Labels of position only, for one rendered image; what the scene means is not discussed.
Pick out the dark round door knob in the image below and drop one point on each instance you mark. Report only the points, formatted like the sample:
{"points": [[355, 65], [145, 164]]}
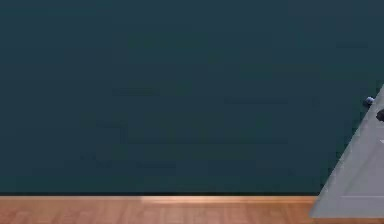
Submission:
{"points": [[368, 101]]}

